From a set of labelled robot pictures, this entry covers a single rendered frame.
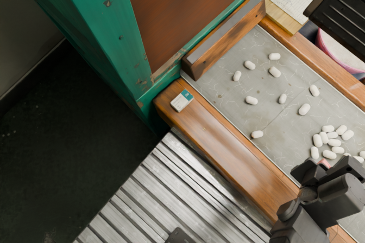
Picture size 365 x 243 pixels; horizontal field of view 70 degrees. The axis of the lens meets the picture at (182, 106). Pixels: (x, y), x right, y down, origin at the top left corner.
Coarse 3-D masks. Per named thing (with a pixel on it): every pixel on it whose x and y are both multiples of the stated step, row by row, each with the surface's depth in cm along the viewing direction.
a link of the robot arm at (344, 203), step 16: (352, 176) 47; (320, 192) 48; (336, 192) 45; (352, 192) 43; (288, 208) 45; (304, 208) 48; (320, 208) 46; (336, 208) 44; (352, 208) 42; (320, 224) 47; (336, 224) 45
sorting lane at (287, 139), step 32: (256, 32) 83; (224, 64) 80; (256, 64) 80; (288, 64) 80; (224, 96) 77; (256, 96) 77; (288, 96) 77; (320, 96) 77; (256, 128) 74; (288, 128) 74; (320, 128) 74; (352, 128) 74; (288, 160) 72; (352, 224) 68
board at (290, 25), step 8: (272, 8) 81; (280, 8) 81; (272, 16) 80; (280, 16) 80; (288, 16) 80; (280, 24) 79; (288, 24) 79; (296, 24) 79; (288, 32) 79; (296, 32) 79
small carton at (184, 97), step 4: (184, 92) 73; (188, 92) 73; (180, 96) 72; (184, 96) 72; (188, 96) 72; (192, 96) 72; (172, 100) 72; (176, 100) 72; (180, 100) 72; (184, 100) 72; (188, 100) 72; (172, 104) 72; (176, 104) 72; (180, 104) 72; (184, 104) 72; (176, 108) 71; (180, 108) 71
